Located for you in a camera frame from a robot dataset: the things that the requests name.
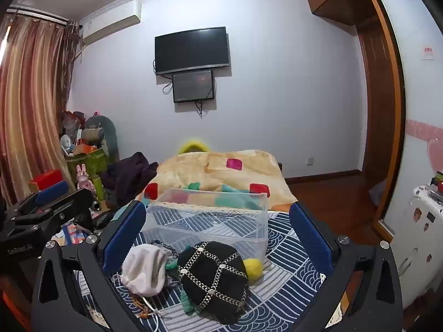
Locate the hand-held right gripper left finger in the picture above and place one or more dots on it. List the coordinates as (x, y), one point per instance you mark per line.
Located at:
(121, 237)

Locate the white air conditioner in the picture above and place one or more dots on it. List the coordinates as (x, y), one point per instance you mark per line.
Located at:
(112, 24)

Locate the striped red curtain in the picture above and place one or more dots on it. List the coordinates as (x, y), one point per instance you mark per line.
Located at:
(33, 110)

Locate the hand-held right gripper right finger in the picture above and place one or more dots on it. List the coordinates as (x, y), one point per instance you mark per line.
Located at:
(309, 237)

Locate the green cardboard box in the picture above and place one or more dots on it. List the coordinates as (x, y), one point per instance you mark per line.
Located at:
(88, 162)

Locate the yellow patterned blanket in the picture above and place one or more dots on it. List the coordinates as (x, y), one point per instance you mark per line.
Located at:
(221, 174)

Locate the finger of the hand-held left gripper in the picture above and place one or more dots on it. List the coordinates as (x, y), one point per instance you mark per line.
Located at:
(52, 191)
(74, 199)

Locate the clear plastic storage box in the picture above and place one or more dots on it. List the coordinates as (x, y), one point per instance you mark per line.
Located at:
(211, 216)

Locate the yellow felt ball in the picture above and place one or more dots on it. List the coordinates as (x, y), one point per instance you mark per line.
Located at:
(253, 269)

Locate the white mirrored sliding door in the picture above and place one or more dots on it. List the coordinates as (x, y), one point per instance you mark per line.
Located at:
(412, 76)

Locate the white knit hat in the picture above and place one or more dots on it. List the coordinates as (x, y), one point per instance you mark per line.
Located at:
(145, 269)

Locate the small black wall monitor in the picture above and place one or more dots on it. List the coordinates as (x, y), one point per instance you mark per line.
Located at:
(193, 86)

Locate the black studded hat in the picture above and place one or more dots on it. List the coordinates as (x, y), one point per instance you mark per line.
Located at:
(214, 280)

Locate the pink rabbit plush toy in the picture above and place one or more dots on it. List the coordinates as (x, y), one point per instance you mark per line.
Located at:
(83, 178)

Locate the green knit cloth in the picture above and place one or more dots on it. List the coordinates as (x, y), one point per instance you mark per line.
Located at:
(187, 301)

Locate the pink wall sticker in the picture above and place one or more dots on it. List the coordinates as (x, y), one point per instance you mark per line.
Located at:
(427, 52)

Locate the black wall television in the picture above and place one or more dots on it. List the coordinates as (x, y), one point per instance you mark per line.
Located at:
(192, 50)

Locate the red box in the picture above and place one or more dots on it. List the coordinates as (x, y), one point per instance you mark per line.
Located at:
(45, 179)

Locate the white appliance with stickers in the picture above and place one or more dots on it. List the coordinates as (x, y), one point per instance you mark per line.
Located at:
(420, 245)

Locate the yellow plush toy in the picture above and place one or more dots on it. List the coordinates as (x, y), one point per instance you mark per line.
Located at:
(192, 146)

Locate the blue wave patterned bedsheet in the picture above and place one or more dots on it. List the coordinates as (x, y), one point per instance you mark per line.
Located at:
(283, 294)

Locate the dark purple cloth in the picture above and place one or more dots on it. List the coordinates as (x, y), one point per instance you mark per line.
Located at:
(129, 178)

